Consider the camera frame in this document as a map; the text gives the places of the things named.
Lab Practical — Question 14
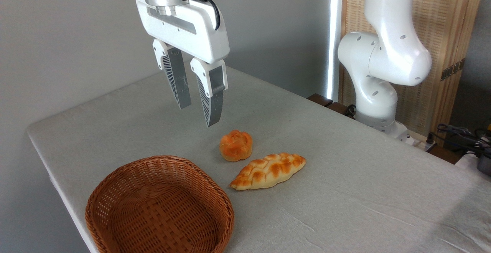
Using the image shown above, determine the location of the black cable bundle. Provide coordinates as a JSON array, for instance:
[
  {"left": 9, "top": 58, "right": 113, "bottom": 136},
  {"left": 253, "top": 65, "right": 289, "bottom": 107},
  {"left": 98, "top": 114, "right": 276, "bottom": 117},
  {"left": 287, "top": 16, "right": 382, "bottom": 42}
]
[{"left": 427, "top": 123, "right": 491, "bottom": 158}]

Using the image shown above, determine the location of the dark brown wooden block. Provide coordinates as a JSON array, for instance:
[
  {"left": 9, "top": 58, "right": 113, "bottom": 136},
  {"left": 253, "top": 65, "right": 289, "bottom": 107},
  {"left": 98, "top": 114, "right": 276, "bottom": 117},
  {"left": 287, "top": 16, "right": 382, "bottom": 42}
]
[
  {"left": 307, "top": 93, "right": 334, "bottom": 107},
  {"left": 326, "top": 102, "right": 356, "bottom": 119}
]

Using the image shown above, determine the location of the brown woven wicker basket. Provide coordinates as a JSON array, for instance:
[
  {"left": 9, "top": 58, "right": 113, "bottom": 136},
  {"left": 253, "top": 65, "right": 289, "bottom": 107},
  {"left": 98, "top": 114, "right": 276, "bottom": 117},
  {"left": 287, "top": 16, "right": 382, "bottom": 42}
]
[{"left": 85, "top": 155, "right": 235, "bottom": 253}]

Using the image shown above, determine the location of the white vertical light strip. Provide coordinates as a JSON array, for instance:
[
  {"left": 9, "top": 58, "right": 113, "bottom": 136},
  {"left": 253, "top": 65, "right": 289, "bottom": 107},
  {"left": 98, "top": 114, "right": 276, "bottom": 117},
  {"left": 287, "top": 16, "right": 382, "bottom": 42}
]
[{"left": 326, "top": 0, "right": 343, "bottom": 102}]

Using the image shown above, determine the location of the long braided bread loaf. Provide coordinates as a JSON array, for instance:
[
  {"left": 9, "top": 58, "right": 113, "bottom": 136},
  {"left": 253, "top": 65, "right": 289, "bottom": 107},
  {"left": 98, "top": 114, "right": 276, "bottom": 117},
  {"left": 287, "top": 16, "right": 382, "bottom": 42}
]
[{"left": 229, "top": 152, "right": 307, "bottom": 191}]

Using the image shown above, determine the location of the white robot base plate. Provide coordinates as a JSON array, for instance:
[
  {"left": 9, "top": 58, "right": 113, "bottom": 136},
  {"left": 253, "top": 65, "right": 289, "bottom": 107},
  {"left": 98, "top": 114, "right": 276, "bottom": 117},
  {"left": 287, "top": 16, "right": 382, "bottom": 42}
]
[{"left": 389, "top": 121, "right": 427, "bottom": 147}]

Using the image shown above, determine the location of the grey metal box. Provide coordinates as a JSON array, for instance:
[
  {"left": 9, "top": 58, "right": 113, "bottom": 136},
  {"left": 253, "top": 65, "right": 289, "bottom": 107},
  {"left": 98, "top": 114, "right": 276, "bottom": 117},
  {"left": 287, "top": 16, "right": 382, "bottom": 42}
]
[{"left": 477, "top": 155, "right": 491, "bottom": 176}]

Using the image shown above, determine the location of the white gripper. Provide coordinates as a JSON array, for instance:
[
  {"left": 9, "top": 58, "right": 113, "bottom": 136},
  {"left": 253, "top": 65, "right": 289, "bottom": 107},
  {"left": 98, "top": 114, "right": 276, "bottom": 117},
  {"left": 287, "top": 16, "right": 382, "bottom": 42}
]
[{"left": 135, "top": 0, "right": 230, "bottom": 128}]

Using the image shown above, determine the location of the round orange bread bun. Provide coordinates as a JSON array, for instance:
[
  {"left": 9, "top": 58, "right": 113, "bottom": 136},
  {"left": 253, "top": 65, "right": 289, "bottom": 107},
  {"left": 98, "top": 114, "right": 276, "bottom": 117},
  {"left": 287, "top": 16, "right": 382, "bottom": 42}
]
[{"left": 219, "top": 130, "right": 254, "bottom": 162}]

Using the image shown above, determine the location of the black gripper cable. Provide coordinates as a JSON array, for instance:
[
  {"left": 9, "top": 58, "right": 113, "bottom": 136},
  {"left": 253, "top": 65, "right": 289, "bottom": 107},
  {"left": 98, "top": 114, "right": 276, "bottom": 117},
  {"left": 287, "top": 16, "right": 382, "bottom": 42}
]
[{"left": 183, "top": 0, "right": 221, "bottom": 31}]

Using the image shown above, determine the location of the brass screen hinge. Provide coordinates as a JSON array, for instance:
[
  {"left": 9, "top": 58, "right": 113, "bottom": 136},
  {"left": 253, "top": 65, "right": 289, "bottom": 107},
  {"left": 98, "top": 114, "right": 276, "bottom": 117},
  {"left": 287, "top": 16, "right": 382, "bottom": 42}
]
[{"left": 440, "top": 58, "right": 466, "bottom": 81}]

